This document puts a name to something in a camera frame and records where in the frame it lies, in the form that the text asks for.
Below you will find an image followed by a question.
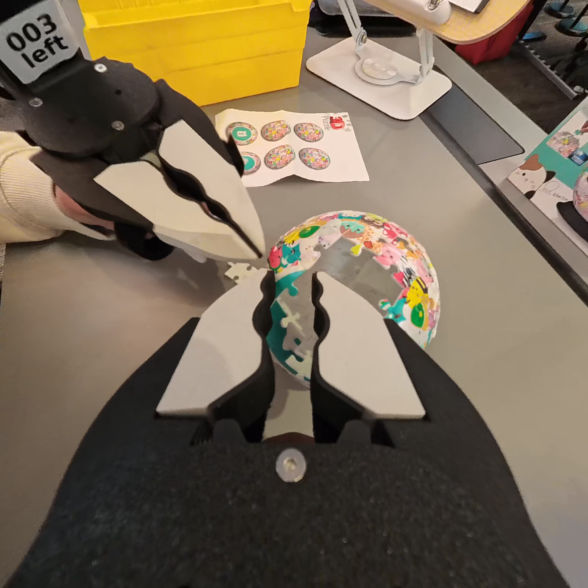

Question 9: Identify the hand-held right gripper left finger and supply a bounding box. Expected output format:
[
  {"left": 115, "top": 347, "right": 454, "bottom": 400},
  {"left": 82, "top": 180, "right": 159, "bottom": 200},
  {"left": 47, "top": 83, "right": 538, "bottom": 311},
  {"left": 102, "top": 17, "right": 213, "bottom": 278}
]
[{"left": 156, "top": 269, "right": 276, "bottom": 444}]

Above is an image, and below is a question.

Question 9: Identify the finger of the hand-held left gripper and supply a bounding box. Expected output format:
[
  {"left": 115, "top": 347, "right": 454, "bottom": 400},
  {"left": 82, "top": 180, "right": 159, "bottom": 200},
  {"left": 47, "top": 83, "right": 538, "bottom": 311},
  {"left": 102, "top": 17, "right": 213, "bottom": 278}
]
[
  {"left": 156, "top": 119, "right": 266, "bottom": 258},
  {"left": 93, "top": 160, "right": 262, "bottom": 264}
]

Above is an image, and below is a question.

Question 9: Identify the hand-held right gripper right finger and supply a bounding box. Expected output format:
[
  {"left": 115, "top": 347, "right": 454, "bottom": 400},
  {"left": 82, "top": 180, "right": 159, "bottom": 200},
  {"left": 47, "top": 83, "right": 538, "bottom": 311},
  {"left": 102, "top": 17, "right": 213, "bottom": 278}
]
[{"left": 311, "top": 271, "right": 427, "bottom": 445}]

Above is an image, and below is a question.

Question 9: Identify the colourful puzzle ball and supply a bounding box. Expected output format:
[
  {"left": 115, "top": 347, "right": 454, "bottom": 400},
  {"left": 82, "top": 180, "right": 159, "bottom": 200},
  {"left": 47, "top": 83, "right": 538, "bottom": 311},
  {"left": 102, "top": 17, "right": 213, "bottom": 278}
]
[{"left": 266, "top": 210, "right": 442, "bottom": 389}]

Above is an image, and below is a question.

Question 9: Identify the person's left forearm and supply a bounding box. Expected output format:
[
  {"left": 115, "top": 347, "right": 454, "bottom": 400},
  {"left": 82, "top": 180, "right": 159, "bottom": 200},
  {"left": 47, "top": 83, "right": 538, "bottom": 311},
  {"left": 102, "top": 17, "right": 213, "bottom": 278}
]
[{"left": 0, "top": 131, "right": 92, "bottom": 245}]

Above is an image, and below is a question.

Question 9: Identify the white puzzle piece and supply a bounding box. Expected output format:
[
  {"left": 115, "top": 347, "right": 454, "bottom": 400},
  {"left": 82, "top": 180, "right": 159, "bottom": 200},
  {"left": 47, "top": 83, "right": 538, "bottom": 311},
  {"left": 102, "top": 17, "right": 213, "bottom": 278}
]
[{"left": 224, "top": 261, "right": 261, "bottom": 282}]

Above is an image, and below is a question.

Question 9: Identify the printed puzzle box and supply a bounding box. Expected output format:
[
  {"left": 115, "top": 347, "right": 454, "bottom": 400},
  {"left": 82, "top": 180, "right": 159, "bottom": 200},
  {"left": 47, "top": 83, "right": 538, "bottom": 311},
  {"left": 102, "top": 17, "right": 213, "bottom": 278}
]
[{"left": 507, "top": 96, "right": 588, "bottom": 246}]

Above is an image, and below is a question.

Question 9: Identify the person's left hand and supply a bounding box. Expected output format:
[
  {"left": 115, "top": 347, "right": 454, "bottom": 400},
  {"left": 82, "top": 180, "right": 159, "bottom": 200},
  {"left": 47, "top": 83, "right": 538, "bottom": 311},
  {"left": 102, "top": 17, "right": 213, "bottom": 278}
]
[{"left": 54, "top": 185, "right": 116, "bottom": 240}]

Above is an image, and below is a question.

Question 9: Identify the yellow plastic bin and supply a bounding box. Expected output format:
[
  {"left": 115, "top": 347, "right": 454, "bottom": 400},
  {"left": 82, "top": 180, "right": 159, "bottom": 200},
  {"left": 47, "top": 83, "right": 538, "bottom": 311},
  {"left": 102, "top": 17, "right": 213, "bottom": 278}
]
[{"left": 78, "top": 0, "right": 314, "bottom": 107}]

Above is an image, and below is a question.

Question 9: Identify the printed sticker sheet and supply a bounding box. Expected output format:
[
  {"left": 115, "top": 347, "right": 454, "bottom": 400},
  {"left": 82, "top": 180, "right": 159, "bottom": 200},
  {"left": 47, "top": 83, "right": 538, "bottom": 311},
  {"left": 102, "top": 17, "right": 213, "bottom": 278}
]
[{"left": 215, "top": 109, "right": 370, "bottom": 188}]

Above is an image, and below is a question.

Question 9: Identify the white board stand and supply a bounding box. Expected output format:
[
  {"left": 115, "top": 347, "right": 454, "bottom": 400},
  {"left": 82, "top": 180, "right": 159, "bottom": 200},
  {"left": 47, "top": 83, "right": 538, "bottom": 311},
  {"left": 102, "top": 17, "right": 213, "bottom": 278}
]
[{"left": 306, "top": 0, "right": 454, "bottom": 121}]

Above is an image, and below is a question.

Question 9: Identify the grey flat panel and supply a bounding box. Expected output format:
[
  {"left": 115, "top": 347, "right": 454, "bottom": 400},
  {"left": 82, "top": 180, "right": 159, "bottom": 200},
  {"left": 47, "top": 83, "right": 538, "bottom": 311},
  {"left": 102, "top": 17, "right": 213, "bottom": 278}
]
[{"left": 420, "top": 89, "right": 525, "bottom": 165}]

